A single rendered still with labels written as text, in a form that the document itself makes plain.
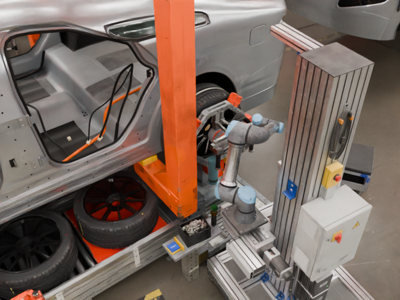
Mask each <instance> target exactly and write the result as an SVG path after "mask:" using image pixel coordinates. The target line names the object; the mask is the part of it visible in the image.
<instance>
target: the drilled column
mask: <svg viewBox="0 0 400 300"><path fill-rule="evenodd" d="M182 275H183V276H184V277H185V278H186V280H187V281H188V282H191V281H193V280H194V279H196V278H197V277H199V248H198V249H196V250H194V251H193V252H191V253H190V254H188V255H187V256H185V257H183V258H182Z"/></svg>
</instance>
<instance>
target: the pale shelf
mask: <svg viewBox="0 0 400 300"><path fill-rule="evenodd" d="M206 221H207V222H208V223H209V225H210V226H211V238H209V239H206V240H204V241H202V242H200V243H197V244H195V245H193V246H190V247H188V248H187V246H186V245H185V243H184V241H183V240H182V239H181V237H180V236H179V235H178V236H176V238H177V240H178V241H179V242H180V243H181V244H182V245H183V246H184V247H185V250H184V251H183V250H180V251H179V252H177V253H175V254H174V255H171V254H170V252H169V251H168V250H167V249H166V247H167V245H169V244H171V243H173V242H174V238H172V239H171V240H169V241H168V242H166V243H164V244H163V245H162V247H163V248H164V249H165V251H166V252H167V253H168V254H169V256H171V258H172V259H173V260H174V261H175V262H177V261H178V260H180V259H182V258H183V257H185V256H187V255H188V254H190V253H191V252H193V251H194V250H196V249H198V248H200V247H201V246H202V245H205V244H206V243H208V242H209V241H211V240H213V239H214V238H216V237H217V236H219V235H221V234H222V230H221V229H220V228H219V227H218V226H215V227H213V226H212V225H211V219H210V218H207V219H206Z"/></svg>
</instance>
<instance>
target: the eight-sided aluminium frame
mask: <svg viewBox="0 0 400 300"><path fill-rule="evenodd" d="M227 109H230V110H232V111H234V112H235V113H242V114H244V115H245V113H244V112H243V111H242V110H240V109H238V108H237V107H235V106H233V104H231V103H230V102H229V101H226V100H225V101H223V102H221V103H218V104H216V105H213V106H211V107H209V108H207V109H204V110H203V111H202V112H201V114H200V115H199V117H198V120H200V121H201V122H202V123H201V124H200V126H199V127H198V128H197V130H196V135H198V133H199V132H200V131H201V129H202V128H203V126H204V124H205V123H206V122H207V120H208V119H209V118H210V117H211V116H213V115H216V114H217V113H220V112H222V111H224V110H227ZM224 158H227V152H223V150H222V153H221V160H222V159H224ZM197 163H199V164H202V165H204V166H206V167H208V158H206V159H204V158H201V157H199V156H197Z"/></svg>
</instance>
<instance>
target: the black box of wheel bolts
mask: <svg viewBox="0 0 400 300"><path fill-rule="evenodd" d="M178 226H179V236H180V237H181V239H182V240H183V241H184V243H185V245H186V246H187V248H188V247H190V246H193V245H195V244H197V243H200V242H202V241H204V240H206V239H209V238H211V226H210V225H209V223H208V222H207V221H206V219H205V218H204V216H203V215H200V216H197V217H195V218H193V219H191V220H188V221H185V222H184V223H181V224H179V225H178Z"/></svg>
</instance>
